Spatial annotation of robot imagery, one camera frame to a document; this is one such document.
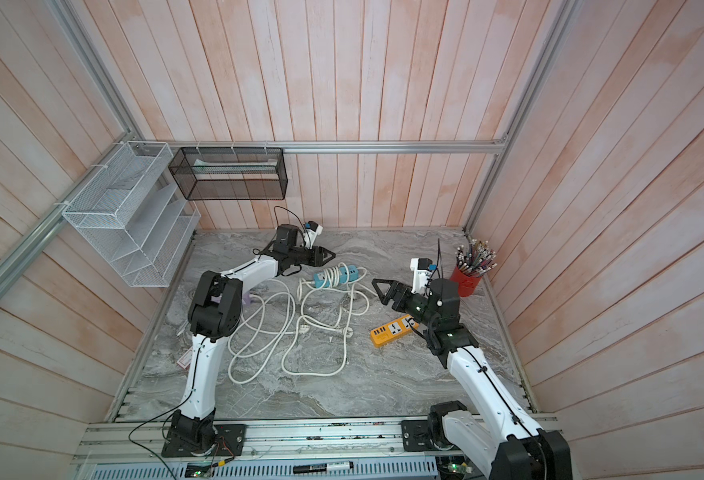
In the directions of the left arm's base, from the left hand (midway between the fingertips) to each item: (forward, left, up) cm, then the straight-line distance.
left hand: (331, 256), depth 102 cm
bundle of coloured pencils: (-6, -47, +8) cm, 48 cm away
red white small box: (-34, +42, -7) cm, 54 cm away
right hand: (-21, -15, +14) cm, 29 cm away
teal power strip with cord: (-8, -3, -1) cm, 8 cm away
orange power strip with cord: (-25, -20, -5) cm, 33 cm away
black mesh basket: (+24, +36, +17) cm, 47 cm away
